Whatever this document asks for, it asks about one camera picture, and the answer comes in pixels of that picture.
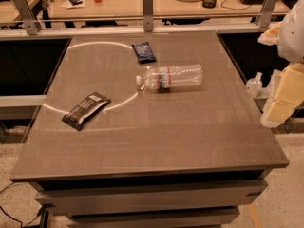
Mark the dark blue snack packet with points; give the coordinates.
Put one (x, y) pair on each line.
(144, 52)

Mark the clear plastic water bottle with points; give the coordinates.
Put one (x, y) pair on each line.
(166, 77)

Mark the light wooden background desk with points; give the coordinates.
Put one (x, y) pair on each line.
(62, 9)

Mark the middle metal railing bracket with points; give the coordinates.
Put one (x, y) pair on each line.
(147, 15)

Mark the black mesh pen cup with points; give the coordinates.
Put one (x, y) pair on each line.
(209, 3)

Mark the black snack bar wrapper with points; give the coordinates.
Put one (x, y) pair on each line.
(91, 104)

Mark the small clear sanitizer bottle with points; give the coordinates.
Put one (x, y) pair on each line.
(254, 85)

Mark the left metal railing bracket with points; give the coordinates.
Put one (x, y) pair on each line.
(32, 26)

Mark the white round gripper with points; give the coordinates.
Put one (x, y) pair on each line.
(293, 35)

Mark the grey work table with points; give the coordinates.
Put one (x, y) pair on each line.
(187, 158)

